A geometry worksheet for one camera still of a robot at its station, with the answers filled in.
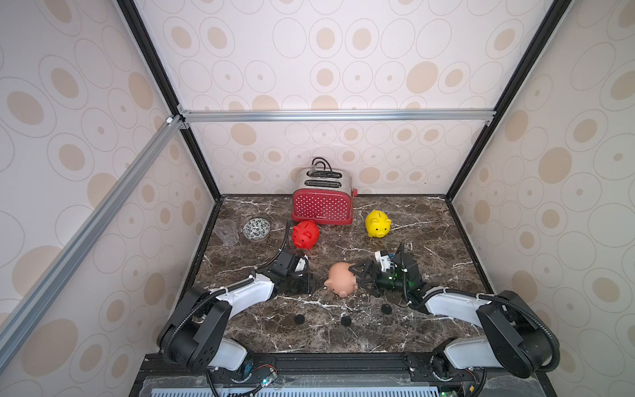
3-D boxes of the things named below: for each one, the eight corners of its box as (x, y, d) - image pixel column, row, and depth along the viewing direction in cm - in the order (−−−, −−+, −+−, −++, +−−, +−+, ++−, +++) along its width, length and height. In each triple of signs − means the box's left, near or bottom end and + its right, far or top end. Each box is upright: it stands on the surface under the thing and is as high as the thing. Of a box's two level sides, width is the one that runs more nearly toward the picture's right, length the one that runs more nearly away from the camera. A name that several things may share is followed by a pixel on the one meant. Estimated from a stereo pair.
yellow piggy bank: (367, 241, 106) (370, 227, 98) (364, 223, 112) (367, 208, 104) (387, 241, 106) (392, 227, 98) (383, 223, 112) (388, 208, 104)
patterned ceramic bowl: (242, 241, 105) (240, 235, 101) (247, 223, 111) (245, 217, 108) (269, 241, 105) (267, 235, 101) (272, 223, 111) (270, 217, 108)
